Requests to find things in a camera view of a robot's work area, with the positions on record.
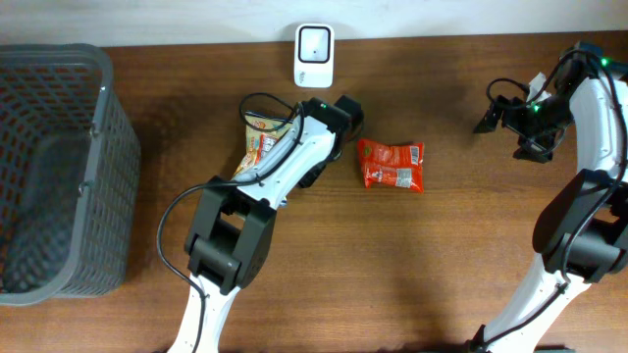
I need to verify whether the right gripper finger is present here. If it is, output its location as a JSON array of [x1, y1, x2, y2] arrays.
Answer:
[[473, 104, 503, 134], [513, 145, 553, 164]]

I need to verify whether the red snack bag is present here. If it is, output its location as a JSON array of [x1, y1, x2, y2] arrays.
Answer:
[[357, 138, 425, 193]]

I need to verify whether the yellow chip bag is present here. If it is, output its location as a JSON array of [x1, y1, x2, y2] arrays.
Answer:
[[234, 111, 292, 177]]

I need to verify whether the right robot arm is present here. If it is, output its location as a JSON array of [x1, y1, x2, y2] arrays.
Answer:
[[465, 42, 627, 353]]

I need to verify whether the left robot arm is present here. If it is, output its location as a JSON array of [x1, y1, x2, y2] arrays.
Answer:
[[164, 95, 364, 352]]

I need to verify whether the white barcode scanner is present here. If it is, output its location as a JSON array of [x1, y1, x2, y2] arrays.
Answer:
[[293, 24, 335, 88]]

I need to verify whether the grey plastic basket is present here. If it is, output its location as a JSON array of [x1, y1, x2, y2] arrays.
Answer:
[[1, 44, 141, 307]]

